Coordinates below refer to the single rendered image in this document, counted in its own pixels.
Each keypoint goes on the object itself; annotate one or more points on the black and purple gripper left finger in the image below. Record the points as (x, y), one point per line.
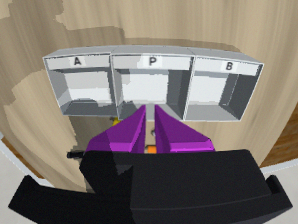
(124, 136)

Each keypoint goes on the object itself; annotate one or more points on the orange battery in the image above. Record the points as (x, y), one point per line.
(151, 149)

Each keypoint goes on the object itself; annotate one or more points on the grey three-compartment bin rack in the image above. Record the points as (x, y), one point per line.
(139, 78)

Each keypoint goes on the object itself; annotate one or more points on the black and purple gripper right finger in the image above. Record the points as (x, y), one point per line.
(176, 136)

